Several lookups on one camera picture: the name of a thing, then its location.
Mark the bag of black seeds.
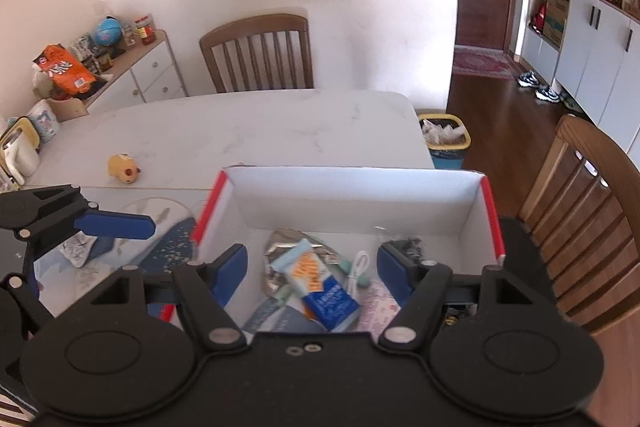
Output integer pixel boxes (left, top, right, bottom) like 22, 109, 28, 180
375, 227, 424, 263

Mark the black snack bar packet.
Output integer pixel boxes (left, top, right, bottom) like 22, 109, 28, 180
442, 307, 468, 329

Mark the pink pastry packet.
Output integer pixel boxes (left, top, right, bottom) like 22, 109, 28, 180
355, 280, 400, 341

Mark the silver printed foil packet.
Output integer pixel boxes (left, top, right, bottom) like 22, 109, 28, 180
60, 232, 96, 269

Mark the yellow plush toy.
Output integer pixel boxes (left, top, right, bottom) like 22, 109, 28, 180
107, 154, 141, 184

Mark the white usb cable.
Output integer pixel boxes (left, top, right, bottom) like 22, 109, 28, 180
346, 248, 372, 303

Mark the teal green pen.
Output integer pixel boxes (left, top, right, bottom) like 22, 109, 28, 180
337, 257, 371, 288

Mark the brown foil snack bag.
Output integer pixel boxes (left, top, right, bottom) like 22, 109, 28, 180
262, 229, 340, 297

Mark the blue white snack packet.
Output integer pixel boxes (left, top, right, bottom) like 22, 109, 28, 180
283, 243, 360, 333

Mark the red cardboard box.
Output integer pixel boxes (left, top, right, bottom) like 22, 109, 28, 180
165, 166, 506, 325

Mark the white electric kettle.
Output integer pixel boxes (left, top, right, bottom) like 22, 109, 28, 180
1, 116, 41, 186

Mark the white patterned mug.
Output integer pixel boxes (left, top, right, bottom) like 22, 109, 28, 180
27, 100, 61, 143

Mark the orange snack bag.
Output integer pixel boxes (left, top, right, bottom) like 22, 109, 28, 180
34, 44, 98, 96

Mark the yellow rim trash bin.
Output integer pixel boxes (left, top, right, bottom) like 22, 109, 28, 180
418, 114, 472, 170

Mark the white drawer cabinet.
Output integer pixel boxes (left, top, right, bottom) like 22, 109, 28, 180
48, 29, 186, 121

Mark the wooden chair at right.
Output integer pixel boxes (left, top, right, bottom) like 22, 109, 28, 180
518, 115, 639, 334

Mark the blue globe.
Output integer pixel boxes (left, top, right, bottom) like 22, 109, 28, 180
93, 16, 124, 58

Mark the red lid jar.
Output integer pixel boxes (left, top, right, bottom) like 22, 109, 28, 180
134, 14, 156, 46

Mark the wooden chair behind table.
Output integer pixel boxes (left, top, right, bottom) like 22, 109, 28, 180
198, 13, 314, 93

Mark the white wall cabinet unit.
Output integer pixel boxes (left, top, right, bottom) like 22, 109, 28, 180
516, 0, 639, 158

